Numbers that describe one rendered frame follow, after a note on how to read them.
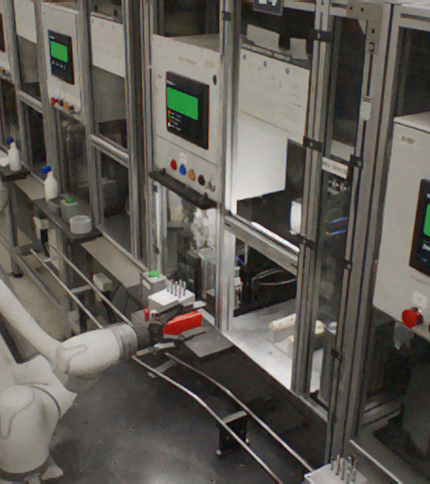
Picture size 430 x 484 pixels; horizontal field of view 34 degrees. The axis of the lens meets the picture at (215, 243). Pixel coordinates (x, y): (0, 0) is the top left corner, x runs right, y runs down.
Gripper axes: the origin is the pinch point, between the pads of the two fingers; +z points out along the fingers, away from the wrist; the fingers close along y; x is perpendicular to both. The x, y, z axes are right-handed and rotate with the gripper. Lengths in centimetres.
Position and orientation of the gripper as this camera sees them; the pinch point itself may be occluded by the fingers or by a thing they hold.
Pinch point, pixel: (196, 319)
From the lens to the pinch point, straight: 205.4
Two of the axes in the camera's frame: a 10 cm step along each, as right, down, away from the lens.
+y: 0.1, -9.1, -4.2
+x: -5.3, -3.6, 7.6
